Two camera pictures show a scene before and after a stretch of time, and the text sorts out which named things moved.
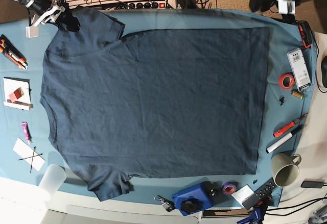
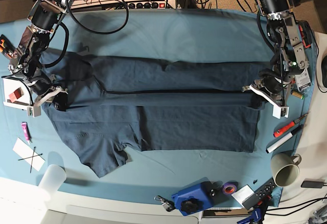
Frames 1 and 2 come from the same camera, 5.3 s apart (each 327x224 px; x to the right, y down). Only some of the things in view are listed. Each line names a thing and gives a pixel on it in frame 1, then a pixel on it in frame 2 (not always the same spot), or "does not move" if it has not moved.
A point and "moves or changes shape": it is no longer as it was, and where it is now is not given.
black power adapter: [312, 184] does not move
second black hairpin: [34, 148] does not move
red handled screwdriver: [287, 126] does not move
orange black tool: [305, 33] does not move
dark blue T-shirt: [154, 103] moves or changes shape
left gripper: [40, 3] -> [40, 84]
